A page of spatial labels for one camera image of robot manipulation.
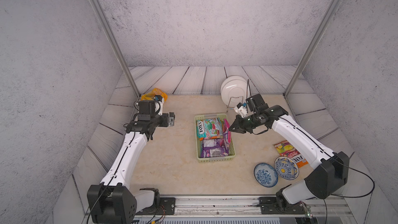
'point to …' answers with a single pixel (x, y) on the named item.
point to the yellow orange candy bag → (151, 95)
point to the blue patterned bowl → (266, 175)
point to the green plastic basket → (198, 117)
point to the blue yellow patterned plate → (286, 168)
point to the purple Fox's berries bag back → (213, 147)
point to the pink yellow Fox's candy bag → (202, 139)
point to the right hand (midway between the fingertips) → (229, 129)
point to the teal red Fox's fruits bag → (209, 128)
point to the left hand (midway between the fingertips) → (168, 114)
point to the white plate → (233, 89)
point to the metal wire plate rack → (229, 102)
